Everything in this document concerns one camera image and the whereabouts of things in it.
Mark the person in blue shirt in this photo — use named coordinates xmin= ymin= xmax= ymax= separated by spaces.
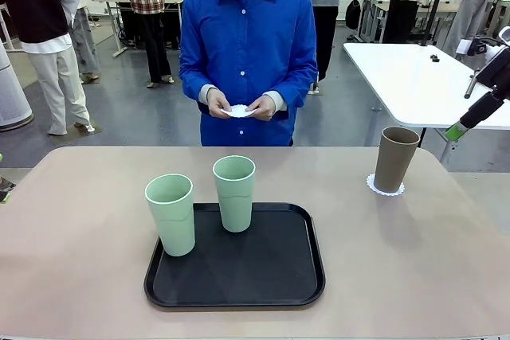
xmin=178 ymin=0 xmax=319 ymax=147

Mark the black tripod pole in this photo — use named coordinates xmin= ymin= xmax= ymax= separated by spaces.
xmin=420 ymin=0 xmax=455 ymax=47

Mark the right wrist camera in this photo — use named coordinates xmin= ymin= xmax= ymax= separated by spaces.
xmin=456 ymin=36 xmax=505 ymax=58

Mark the black backpack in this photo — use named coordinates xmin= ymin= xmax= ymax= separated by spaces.
xmin=344 ymin=0 xmax=362 ymax=31

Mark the person in black top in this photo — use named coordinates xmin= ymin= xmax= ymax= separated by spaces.
xmin=0 ymin=0 xmax=96 ymax=136

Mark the person's right hand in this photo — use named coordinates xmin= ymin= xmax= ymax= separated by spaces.
xmin=206 ymin=87 xmax=233 ymax=119

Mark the person in grey trousers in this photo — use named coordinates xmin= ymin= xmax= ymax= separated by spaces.
xmin=59 ymin=0 xmax=100 ymax=84

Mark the wide light green cup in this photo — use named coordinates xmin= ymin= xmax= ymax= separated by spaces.
xmin=143 ymin=173 xmax=197 ymax=258

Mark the slim light green cup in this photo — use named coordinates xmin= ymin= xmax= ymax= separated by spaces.
xmin=212 ymin=155 xmax=257 ymax=233

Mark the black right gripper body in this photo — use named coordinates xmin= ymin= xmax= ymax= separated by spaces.
xmin=476 ymin=47 xmax=510 ymax=100

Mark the black plastic tray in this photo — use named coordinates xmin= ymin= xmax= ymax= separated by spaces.
xmin=143 ymin=202 xmax=327 ymax=312

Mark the black metal rod clamp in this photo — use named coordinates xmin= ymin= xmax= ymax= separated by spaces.
xmin=464 ymin=68 xmax=481 ymax=100

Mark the white scalloped paper coaster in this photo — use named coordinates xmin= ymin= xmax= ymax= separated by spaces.
xmin=221 ymin=104 xmax=258 ymax=119
xmin=365 ymin=172 xmax=406 ymax=197

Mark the brown cup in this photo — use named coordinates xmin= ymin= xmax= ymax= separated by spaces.
xmin=375 ymin=126 xmax=422 ymax=193

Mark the white side table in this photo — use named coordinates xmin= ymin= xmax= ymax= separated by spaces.
xmin=342 ymin=42 xmax=510 ymax=166

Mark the white cylindrical air purifier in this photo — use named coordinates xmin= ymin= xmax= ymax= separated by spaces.
xmin=0 ymin=43 xmax=35 ymax=132

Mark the person in yellow hoodie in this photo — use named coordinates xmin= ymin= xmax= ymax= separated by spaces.
xmin=441 ymin=0 xmax=510 ymax=58

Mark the person's left hand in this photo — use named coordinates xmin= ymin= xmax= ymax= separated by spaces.
xmin=247 ymin=95 xmax=277 ymax=122

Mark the person's right forearm blue sleeve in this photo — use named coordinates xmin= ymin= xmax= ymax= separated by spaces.
xmin=178 ymin=71 xmax=218 ymax=104

